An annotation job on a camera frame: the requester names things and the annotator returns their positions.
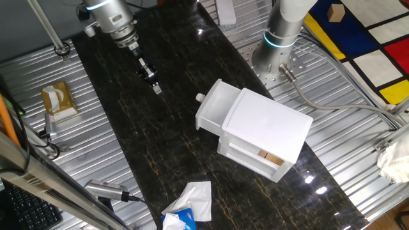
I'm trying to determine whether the blue tissue pack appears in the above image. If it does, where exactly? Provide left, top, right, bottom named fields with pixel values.
left=160, top=207, right=198, bottom=230

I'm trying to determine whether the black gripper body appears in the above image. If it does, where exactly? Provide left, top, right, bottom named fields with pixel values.
left=132, top=49, right=151, bottom=77

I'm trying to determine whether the yellow tissue box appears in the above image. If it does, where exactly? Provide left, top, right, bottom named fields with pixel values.
left=40, top=80, right=79, bottom=122

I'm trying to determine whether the aluminium frame bar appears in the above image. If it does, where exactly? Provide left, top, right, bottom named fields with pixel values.
left=0, top=130, right=130, bottom=230

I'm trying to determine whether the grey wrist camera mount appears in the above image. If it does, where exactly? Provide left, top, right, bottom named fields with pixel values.
left=83, top=24, right=97, bottom=38

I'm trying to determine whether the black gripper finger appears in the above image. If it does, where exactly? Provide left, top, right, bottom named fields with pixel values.
left=137, top=71, right=157, bottom=95
left=146, top=65, right=163, bottom=95

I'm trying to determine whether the aluminium frame rail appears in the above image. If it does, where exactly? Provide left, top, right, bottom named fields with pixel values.
left=373, top=121, right=409, bottom=153

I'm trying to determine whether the white drawer with knob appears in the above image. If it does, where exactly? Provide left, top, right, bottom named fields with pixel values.
left=194, top=79, right=242, bottom=132

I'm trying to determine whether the black depth camera cable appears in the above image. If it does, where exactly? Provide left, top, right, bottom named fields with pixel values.
left=127, top=194, right=154, bottom=205

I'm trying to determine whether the colourful squares floor mat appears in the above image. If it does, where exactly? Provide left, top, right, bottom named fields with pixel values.
left=302, top=0, right=409, bottom=106

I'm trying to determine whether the small silver camera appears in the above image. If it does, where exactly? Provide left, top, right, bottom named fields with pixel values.
left=43, top=112, right=58, bottom=139

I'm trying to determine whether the white crumpled tissue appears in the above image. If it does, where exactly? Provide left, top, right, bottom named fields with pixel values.
left=162, top=212, right=187, bottom=230

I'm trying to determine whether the white flat tissue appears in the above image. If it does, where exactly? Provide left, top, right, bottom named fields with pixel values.
left=160, top=180, right=213, bottom=222

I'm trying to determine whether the wooden cube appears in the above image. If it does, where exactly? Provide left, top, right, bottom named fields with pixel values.
left=327, top=3, right=346, bottom=23

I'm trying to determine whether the metal stand pole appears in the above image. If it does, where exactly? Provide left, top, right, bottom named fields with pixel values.
left=27, top=0, right=72, bottom=62

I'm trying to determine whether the white power strip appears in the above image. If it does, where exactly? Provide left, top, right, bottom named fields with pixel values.
left=214, top=0, right=237, bottom=27

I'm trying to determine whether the black marble pattern mat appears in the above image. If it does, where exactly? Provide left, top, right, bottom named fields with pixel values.
left=70, top=0, right=370, bottom=230

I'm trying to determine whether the black keyboard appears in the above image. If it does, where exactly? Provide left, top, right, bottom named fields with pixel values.
left=4, top=183, right=64, bottom=230

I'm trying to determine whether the orange pole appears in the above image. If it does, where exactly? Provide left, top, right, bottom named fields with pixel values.
left=0, top=94, right=22, bottom=148

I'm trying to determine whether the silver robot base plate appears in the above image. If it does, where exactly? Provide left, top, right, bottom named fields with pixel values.
left=238, top=40, right=307, bottom=91

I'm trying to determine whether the white crumpled cloth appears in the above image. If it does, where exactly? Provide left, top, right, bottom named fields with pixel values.
left=376, top=140, right=409, bottom=185

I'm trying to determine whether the white drawer cabinet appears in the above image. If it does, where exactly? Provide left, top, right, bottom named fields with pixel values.
left=217, top=88, right=314, bottom=183

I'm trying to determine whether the grey cable with metal connector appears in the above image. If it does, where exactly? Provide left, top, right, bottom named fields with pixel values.
left=278, top=63, right=404, bottom=126

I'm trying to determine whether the silver depth camera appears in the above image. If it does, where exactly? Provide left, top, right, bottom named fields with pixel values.
left=83, top=178, right=130, bottom=203

